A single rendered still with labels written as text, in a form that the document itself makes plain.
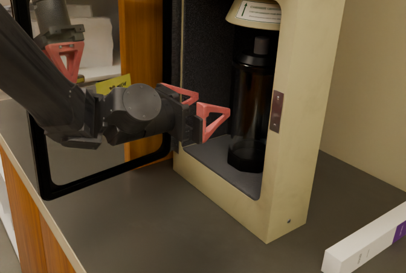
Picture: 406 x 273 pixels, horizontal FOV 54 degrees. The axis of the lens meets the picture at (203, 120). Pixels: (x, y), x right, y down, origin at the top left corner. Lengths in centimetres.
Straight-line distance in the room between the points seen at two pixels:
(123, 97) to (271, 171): 29
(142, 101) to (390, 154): 69
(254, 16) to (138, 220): 44
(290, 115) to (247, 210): 22
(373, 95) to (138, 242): 65
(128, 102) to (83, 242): 32
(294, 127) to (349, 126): 45
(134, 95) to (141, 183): 40
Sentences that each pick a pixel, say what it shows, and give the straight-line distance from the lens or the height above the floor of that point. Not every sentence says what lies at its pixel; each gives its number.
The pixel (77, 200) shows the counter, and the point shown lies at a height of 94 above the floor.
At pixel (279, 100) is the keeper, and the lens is 65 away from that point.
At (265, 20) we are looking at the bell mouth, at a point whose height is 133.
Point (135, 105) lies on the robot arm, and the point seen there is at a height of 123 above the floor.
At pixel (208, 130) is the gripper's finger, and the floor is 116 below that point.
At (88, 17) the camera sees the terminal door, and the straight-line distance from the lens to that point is 74.
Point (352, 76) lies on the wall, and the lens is 109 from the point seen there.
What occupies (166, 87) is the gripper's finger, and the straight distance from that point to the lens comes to 71.
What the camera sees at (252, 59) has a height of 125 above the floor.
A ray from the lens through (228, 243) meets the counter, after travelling 77.
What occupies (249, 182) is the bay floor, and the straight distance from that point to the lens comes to 81.
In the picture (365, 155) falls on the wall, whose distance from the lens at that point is 111.
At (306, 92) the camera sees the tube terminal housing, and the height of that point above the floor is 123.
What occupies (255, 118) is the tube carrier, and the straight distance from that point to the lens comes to 79.
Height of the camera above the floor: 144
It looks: 24 degrees down
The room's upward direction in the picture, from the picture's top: 3 degrees clockwise
